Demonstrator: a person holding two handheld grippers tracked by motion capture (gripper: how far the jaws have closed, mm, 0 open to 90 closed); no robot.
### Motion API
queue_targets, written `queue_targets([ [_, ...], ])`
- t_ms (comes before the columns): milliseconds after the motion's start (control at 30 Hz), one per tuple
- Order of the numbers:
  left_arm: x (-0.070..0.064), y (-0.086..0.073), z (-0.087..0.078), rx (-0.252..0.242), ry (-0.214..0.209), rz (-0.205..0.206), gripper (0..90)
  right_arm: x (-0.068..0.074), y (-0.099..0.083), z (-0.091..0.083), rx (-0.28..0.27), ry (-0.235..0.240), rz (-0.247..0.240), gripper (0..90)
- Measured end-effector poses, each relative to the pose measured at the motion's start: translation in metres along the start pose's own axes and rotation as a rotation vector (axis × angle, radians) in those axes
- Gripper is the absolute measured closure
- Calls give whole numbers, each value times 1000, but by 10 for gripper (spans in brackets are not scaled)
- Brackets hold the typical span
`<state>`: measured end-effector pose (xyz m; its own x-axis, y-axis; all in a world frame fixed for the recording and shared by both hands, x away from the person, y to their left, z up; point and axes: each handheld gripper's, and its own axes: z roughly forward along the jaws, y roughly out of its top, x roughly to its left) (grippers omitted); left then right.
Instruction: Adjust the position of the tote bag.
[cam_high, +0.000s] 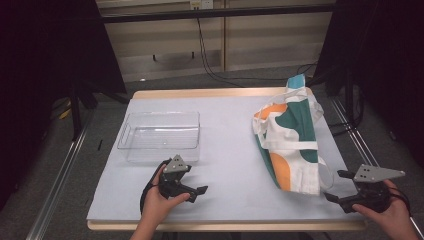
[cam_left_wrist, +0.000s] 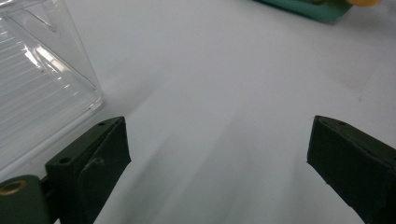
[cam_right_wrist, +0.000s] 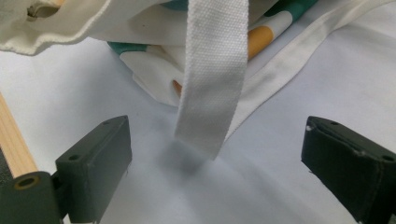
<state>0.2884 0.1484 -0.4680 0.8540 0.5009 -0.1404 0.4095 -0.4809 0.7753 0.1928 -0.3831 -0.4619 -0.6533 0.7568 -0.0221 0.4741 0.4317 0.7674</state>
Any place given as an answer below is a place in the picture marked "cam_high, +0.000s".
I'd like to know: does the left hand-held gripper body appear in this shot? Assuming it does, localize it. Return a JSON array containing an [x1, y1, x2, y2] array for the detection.
[[157, 154, 198, 201]]

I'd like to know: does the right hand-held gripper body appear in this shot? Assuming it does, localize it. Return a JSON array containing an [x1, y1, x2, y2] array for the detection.
[[337, 164, 407, 215]]

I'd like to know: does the clear plastic bin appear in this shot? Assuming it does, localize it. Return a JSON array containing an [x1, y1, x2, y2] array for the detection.
[[116, 110, 202, 165]]

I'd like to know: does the white green orange tote bag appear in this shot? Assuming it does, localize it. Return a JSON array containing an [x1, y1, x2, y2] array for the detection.
[[251, 73, 335, 196]]

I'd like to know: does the person's left hand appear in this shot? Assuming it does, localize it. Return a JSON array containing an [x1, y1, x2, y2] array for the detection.
[[139, 164, 191, 232]]

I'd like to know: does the person's right hand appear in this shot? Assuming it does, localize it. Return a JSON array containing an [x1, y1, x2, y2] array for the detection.
[[351, 179, 415, 235]]

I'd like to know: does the black metal stand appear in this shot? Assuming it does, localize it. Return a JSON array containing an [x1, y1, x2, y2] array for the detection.
[[324, 66, 365, 134], [67, 78, 132, 142]]

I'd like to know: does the black curtain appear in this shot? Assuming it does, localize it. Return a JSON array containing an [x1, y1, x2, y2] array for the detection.
[[312, 0, 424, 169], [0, 0, 128, 209]]

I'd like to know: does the black horizontal bar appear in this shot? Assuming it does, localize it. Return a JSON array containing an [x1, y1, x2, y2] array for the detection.
[[99, 4, 336, 25]]

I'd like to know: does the aluminium floor rail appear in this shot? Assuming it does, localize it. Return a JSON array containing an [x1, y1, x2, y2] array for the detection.
[[25, 113, 95, 240], [329, 95, 424, 240]]

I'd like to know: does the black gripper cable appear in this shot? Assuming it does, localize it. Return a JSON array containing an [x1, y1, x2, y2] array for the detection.
[[386, 186, 412, 216], [139, 159, 172, 215]]

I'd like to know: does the black stand cable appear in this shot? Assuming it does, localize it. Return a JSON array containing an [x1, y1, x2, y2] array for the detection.
[[328, 84, 366, 138]]

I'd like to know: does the black floor cable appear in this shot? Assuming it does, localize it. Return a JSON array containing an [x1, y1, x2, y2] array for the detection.
[[195, 17, 248, 88], [195, 17, 318, 84]]

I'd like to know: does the beige wooden post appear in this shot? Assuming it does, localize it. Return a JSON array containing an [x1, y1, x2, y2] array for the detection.
[[220, 0, 229, 73]]

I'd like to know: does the white wall socket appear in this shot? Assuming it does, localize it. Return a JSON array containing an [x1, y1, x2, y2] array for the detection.
[[189, 0, 215, 11]]

